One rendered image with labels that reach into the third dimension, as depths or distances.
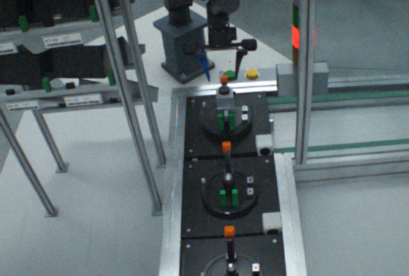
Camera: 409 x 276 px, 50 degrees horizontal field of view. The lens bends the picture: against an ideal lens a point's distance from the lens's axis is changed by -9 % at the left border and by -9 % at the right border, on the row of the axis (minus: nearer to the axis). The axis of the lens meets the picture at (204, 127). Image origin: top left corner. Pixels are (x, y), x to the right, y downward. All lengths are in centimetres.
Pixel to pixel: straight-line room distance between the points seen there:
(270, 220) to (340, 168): 29
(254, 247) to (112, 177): 53
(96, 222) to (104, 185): 13
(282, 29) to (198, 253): 257
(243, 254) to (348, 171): 42
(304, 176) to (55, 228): 71
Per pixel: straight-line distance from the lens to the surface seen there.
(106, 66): 104
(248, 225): 113
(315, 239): 124
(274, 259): 108
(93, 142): 155
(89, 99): 103
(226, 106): 127
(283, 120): 143
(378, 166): 133
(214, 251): 110
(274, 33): 344
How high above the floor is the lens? 192
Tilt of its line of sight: 45 degrees down
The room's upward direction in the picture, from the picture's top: 8 degrees counter-clockwise
